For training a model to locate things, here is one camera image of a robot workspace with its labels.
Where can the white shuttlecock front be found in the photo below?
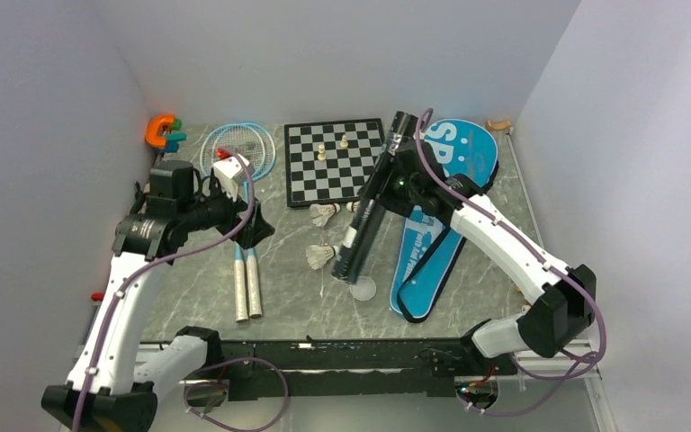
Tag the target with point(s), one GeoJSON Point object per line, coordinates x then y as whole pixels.
{"type": "Point", "coordinates": [318, 255]}

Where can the blue badminton racket left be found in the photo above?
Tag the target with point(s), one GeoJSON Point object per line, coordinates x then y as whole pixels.
{"type": "Point", "coordinates": [245, 140]}

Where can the blue racket cover bag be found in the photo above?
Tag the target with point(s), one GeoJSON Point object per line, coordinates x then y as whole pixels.
{"type": "Point", "coordinates": [428, 249]}

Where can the white chess piece left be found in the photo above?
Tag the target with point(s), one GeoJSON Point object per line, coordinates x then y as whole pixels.
{"type": "Point", "coordinates": [322, 152]}

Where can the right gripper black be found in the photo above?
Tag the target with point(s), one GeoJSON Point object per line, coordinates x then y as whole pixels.
{"type": "Point", "coordinates": [401, 207]}

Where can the clear plastic tube lid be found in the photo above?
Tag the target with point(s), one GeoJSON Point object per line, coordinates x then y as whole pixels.
{"type": "Point", "coordinates": [363, 289]}

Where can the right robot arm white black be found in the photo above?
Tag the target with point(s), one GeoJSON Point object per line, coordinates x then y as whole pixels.
{"type": "Point", "coordinates": [562, 297]}

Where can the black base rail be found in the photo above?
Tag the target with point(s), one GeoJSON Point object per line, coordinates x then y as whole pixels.
{"type": "Point", "coordinates": [335, 367]}

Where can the black shuttlecock tube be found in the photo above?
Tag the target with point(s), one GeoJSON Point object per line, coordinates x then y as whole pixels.
{"type": "Point", "coordinates": [361, 233]}

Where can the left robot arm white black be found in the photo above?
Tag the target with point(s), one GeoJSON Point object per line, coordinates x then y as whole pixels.
{"type": "Point", "coordinates": [108, 389]}

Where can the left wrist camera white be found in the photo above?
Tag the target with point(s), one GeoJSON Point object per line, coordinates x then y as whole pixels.
{"type": "Point", "coordinates": [231, 175]}

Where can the black white chessboard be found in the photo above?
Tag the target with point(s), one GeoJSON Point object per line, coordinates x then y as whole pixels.
{"type": "Point", "coordinates": [341, 176]}

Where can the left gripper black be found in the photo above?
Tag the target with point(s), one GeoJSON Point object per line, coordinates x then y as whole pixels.
{"type": "Point", "coordinates": [255, 230]}

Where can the small wooden piece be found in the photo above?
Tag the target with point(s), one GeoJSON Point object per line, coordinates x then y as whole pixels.
{"type": "Point", "coordinates": [504, 125]}

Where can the orange green toy blocks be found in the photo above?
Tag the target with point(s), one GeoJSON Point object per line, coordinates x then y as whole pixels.
{"type": "Point", "coordinates": [164, 134]}

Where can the white shuttlecock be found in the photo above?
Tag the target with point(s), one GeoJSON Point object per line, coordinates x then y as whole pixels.
{"type": "Point", "coordinates": [318, 255]}
{"type": "Point", "coordinates": [321, 213]}
{"type": "Point", "coordinates": [353, 206]}

